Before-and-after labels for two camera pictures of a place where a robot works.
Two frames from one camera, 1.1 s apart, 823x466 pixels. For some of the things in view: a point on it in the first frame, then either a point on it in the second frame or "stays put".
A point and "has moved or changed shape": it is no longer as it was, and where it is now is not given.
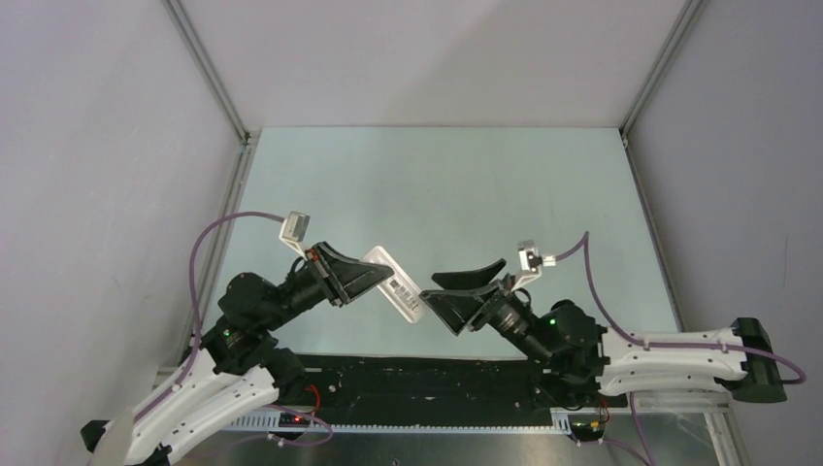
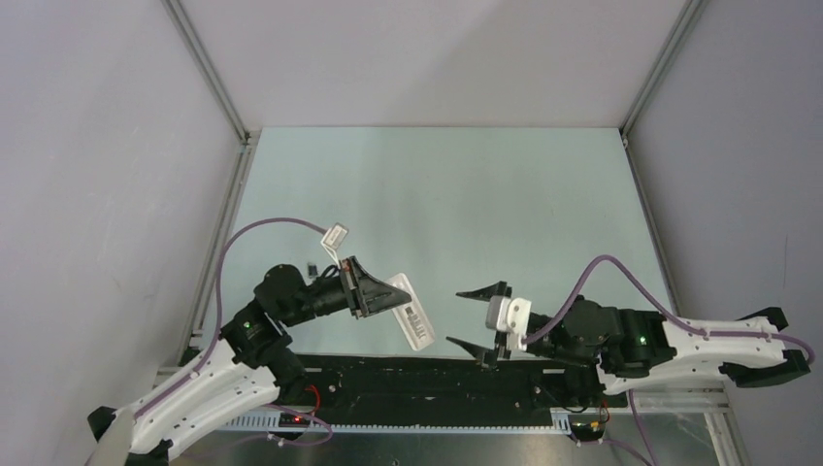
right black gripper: [466, 297] to [483, 292]
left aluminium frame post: [210, 72] stays put
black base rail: [415, 383] stays put
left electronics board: [288, 419] stays put
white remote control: [398, 287] has moved or changed shape
